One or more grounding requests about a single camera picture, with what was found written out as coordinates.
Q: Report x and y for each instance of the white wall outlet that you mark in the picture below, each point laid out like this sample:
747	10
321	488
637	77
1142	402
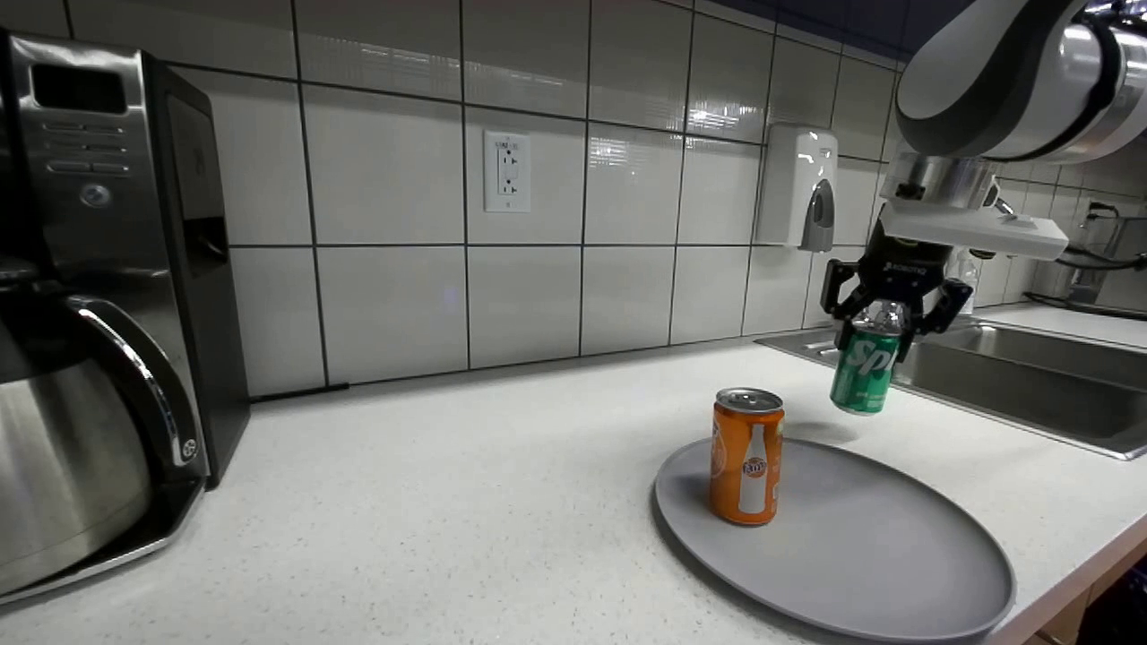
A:
508	173

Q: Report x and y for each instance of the black coffee maker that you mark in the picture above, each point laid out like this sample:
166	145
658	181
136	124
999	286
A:
180	238

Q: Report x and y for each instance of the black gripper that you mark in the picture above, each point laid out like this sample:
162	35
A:
896	271

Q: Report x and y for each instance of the steel coffee carafe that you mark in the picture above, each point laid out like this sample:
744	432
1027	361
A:
57	477

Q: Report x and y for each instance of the green Sprite can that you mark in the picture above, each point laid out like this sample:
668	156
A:
860	378

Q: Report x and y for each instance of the blue wall cabinet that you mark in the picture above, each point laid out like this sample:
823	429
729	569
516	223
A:
860	21

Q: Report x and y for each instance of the grey round plate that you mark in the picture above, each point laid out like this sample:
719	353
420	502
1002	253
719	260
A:
860	551

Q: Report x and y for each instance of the grey background countertop appliance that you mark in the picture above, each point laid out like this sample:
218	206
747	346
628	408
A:
1097	289

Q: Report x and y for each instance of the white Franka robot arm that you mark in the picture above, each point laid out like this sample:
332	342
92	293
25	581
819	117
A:
1027	74

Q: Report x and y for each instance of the white wall soap dispenser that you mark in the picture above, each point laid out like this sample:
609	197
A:
790	181

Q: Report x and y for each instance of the wooden base cabinet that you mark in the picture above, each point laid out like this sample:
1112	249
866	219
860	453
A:
1062	622

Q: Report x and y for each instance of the stainless steel sink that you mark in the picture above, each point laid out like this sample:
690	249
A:
1050	396

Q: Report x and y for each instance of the small brown bottle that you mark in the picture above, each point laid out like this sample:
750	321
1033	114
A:
747	469

